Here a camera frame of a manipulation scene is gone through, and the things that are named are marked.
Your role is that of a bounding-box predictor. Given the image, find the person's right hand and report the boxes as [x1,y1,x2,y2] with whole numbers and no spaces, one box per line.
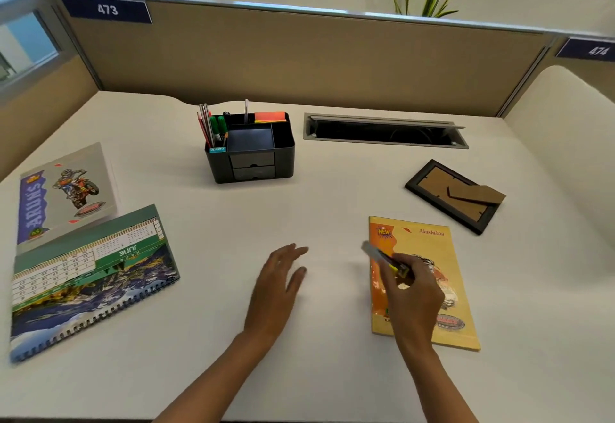
[383,253,446,349]

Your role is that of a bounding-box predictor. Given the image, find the person's left hand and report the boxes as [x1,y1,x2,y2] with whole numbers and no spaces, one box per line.
[242,244,309,341]

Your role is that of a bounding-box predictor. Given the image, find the yellow highlighter pen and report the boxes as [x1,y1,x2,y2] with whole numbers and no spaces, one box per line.
[361,240,410,278]

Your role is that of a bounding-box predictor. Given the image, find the person's left forearm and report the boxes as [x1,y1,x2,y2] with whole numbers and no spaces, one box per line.
[153,330,280,423]

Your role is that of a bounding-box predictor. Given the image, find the person's right forearm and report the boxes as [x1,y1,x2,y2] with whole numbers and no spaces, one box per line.
[398,338,477,423]

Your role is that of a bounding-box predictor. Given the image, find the yellow notebook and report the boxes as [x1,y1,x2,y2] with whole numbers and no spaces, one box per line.
[368,216,481,353]

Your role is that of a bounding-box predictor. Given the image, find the black desk organizer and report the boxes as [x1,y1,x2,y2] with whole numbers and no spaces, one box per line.
[204,111,296,184]

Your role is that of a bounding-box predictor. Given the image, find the red pencils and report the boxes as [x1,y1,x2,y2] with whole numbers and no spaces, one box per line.
[196,103,215,148]

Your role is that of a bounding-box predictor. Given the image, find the spiral desk calendar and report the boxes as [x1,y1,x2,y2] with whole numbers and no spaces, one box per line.
[8,204,181,365]

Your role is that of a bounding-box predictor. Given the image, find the beige side partition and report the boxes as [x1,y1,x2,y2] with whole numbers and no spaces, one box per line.
[498,36,615,265]

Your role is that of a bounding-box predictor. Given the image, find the beige desk partition panel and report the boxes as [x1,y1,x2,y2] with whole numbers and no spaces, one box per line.
[42,0,569,119]

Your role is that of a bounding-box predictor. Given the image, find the motorcycle print notebook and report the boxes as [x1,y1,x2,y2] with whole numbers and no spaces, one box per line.
[16,141,120,253]

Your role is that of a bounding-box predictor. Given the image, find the blue number label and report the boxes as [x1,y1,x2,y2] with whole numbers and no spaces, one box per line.
[59,0,153,25]
[554,37,615,62]

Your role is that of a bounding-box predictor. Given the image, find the glazed side partition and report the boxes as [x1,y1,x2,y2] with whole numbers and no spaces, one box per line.
[0,0,105,184]

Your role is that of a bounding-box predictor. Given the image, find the black picture frame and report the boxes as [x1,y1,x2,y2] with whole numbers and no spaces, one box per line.
[405,159,507,236]

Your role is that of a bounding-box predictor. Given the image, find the grey desk cable tray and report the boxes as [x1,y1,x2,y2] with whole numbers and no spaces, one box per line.
[303,112,470,150]

